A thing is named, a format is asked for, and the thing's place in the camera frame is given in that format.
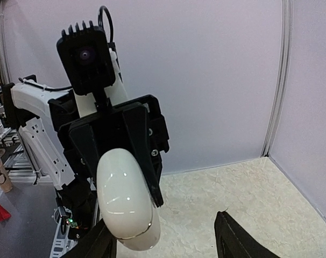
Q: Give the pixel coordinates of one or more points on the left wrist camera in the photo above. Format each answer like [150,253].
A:
[91,65]

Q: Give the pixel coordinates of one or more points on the aluminium left corner post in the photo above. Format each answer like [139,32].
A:
[282,77]

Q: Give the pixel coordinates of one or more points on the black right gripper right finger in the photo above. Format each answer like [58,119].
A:
[232,240]

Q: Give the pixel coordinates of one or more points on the paper cup with drawing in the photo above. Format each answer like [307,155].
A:
[0,169]

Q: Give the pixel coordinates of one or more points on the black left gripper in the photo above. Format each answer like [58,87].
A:
[136,125]

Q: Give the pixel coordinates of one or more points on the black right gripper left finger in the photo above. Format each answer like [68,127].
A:
[97,243]

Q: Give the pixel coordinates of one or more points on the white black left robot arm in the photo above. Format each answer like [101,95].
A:
[36,111]

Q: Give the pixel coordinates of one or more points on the white earbud charging case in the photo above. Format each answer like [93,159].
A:
[125,202]

